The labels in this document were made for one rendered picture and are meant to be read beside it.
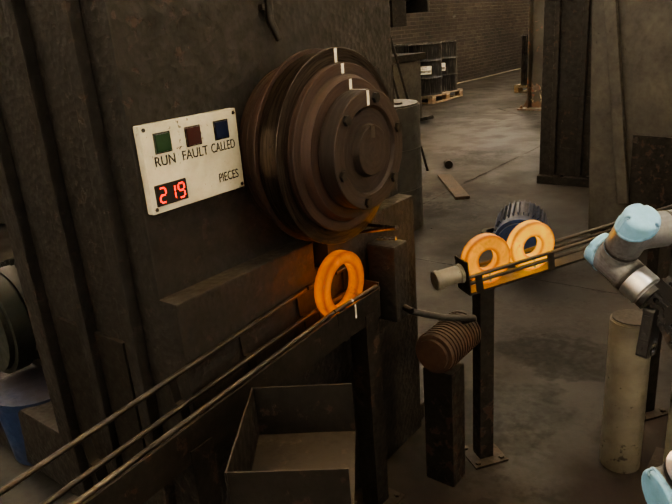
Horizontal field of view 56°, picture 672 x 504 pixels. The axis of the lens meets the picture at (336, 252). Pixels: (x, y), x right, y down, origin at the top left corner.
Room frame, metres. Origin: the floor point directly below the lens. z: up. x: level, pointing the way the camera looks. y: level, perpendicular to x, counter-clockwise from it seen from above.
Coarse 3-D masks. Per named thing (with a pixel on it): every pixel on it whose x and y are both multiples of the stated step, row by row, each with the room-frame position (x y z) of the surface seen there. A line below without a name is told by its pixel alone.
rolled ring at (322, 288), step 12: (336, 252) 1.56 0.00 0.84; (348, 252) 1.57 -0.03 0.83; (324, 264) 1.52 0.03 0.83; (336, 264) 1.53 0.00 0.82; (348, 264) 1.59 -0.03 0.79; (360, 264) 1.61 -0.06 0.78; (324, 276) 1.50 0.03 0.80; (348, 276) 1.62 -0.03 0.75; (360, 276) 1.61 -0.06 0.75; (324, 288) 1.49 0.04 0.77; (348, 288) 1.61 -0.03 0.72; (360, 288) 1.61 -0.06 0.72; (324, 300) 1.48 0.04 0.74; (348, 300) 1.58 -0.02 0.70; (324, 312) 1.50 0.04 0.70
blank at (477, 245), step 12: (480, 240) 1.76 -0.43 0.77; (492, 240) 1.77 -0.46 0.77; (504, 240) 1.79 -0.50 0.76; (468, 252) 1.75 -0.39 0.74; (480, 252) 1.76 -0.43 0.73; (492, 252) 1.81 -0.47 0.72; (504, 252) 1.78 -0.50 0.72; (468, 264) 1.75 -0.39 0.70; (492, 264) 1.79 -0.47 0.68; (504, 264) 1.79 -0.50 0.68
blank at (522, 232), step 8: (520, 224) 1.83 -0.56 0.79; (528, 224) 1.81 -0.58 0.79; (536, 224) 1.81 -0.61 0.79; (544, 224) 1.82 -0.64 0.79; (512, 232) 1.82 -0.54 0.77; (520, 232) 1.80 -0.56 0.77; (528, 232) 1.81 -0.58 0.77; (536, 232) 1.81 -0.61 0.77; (544, 232) 1.82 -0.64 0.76; (552, 232) 1.83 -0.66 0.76; (512, 240) 1.80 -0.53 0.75; (520, 240) 1.80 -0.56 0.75; (544, 240) 1.82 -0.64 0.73; (552, 240) 1.83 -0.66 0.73; (512, 248) 1.79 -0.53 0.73; (520, 248) 1.80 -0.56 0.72; (536, 248) 1.84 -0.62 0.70; (544, 248) 1.82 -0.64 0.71; (552, 248) 1.83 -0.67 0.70; (512, 256) 1.79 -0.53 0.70; (520, 256) 1.80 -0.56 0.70; (528, 256) 1.81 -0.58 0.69; (544, 256) 1.82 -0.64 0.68; (520, 264) 1.80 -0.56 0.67
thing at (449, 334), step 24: (456, 312) 1.80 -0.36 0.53; (432, 336) 1.65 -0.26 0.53; (456, 336) 1.67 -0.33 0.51; (480, 336) 1.75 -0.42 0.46; (432, 360) 1.64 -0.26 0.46; (456, 360) 1.63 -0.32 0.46; (432, 384) 1.68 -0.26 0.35; (456, 384) 1.65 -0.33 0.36; (432, 408) 1.68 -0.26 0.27; (456, 408) 1.65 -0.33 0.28; (432, 432) 1.68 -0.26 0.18; (456, 432) 1.65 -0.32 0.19; (432, 456) 1.68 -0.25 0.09; (456, 456) 1.65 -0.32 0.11; (456, 480) 1.65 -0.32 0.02
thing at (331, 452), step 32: (320, 384) 1.12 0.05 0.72; (256, 416) 1.12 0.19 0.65; (288, 416) 1.12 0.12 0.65; (320, 416) 1.11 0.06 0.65; (352, 416) 1.11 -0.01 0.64; (256, 448) 1.08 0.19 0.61; (288, 448) 1.07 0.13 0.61; (320, 448) 1.07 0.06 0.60; (352, 448) 1.06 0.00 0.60; (256, 480) 0.86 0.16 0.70; (288, 480) 0.86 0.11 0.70; (320, 480) 0.85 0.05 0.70; (352, 480) 0.97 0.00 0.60
